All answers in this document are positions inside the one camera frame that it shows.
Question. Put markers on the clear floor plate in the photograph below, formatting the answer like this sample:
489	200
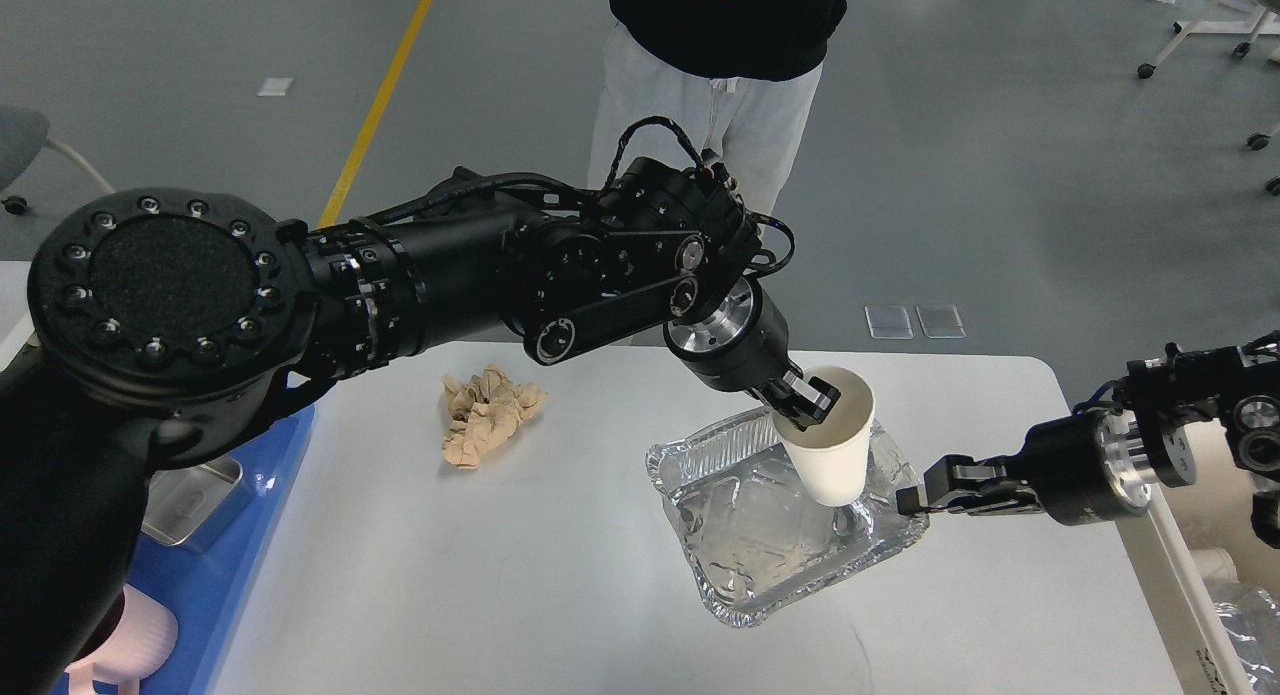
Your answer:
889	322
941	321

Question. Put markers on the small stainless steel tray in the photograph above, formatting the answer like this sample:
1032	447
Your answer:
190	509

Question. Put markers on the aluminium foil container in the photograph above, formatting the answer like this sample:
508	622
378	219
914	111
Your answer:
754	540

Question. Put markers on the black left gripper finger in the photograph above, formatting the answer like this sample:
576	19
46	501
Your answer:
824	395
794	407

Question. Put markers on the white wheeled furniture frame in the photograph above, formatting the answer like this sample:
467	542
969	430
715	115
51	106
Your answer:
1261	22

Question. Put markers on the person in black top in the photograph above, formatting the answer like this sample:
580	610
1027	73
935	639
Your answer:
738	76

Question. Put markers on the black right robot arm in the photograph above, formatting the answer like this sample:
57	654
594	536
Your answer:
1234	386

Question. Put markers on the right clear floor plate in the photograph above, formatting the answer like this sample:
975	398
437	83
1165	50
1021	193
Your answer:
941	321

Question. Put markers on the white side table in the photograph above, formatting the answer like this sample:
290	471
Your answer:
17	330

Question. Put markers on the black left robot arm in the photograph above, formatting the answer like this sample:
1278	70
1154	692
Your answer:
172	326

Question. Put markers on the black caster wheel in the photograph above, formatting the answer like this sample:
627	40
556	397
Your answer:
1259	141

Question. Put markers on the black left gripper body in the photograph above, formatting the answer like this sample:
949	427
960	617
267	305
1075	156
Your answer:
741	346

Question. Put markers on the blue plastic tray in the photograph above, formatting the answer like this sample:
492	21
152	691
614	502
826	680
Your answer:
208	590

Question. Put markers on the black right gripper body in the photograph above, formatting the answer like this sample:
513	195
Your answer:
1087	468

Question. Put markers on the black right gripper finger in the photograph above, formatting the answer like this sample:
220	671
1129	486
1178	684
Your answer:
957	474
999	504

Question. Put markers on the left clear floor plate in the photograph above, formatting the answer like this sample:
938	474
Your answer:
889	322

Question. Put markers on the beige plastic bin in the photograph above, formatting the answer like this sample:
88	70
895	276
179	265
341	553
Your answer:
1190	534

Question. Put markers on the pink mug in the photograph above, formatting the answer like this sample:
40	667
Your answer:
132	642

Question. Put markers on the white paper cup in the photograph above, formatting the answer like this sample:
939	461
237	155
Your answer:
832	458

